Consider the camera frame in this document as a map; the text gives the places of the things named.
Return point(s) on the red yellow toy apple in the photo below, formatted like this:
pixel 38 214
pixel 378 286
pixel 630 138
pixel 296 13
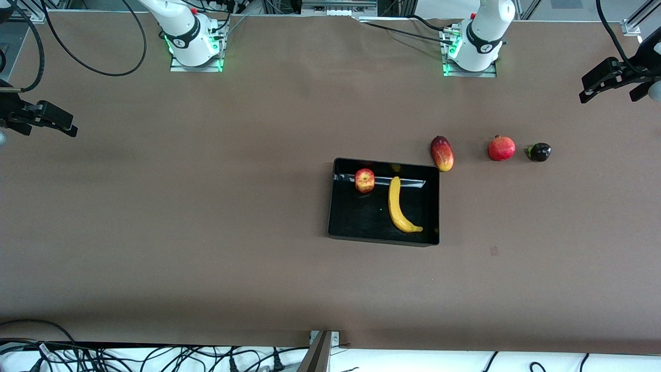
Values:
pixel 364 181

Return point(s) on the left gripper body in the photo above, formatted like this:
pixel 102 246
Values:
pixel 631 71

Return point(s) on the dark purple toy mangosteen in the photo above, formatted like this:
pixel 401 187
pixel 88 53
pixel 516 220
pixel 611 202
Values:
pixel 539 152

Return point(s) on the aluminium profile bar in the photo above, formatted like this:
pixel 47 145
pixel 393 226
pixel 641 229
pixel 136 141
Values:
pixel 317 356

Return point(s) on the gray power strip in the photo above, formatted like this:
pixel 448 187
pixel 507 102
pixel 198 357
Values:
pixel 338 8

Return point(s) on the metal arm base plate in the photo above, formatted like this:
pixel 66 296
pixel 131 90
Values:
pixel 196 68
pixel 470 74

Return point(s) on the red toy pomegranate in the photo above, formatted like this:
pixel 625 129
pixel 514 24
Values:
pixel 501 149

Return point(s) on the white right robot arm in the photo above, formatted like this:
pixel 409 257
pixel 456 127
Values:
pixel 186 36

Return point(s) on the small metal angle bracket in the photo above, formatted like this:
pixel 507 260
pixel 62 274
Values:
pixel 335 338

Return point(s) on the metal table corner bracket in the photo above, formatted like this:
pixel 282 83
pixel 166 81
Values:
pixel 631 28

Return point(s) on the brown paper table cover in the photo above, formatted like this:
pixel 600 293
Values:
pixel 258 129

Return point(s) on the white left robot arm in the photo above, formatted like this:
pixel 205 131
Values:
pixel 483 36

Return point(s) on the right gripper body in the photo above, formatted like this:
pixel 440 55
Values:
pixel 11 110

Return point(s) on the black plastic tray box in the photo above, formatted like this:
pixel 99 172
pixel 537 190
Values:
pixel 361 217

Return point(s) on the red yellow toy mango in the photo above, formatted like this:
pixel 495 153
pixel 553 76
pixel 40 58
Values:
pixel 442 154

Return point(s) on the yellow toy banana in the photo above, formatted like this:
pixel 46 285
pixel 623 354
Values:
pixel 395 204

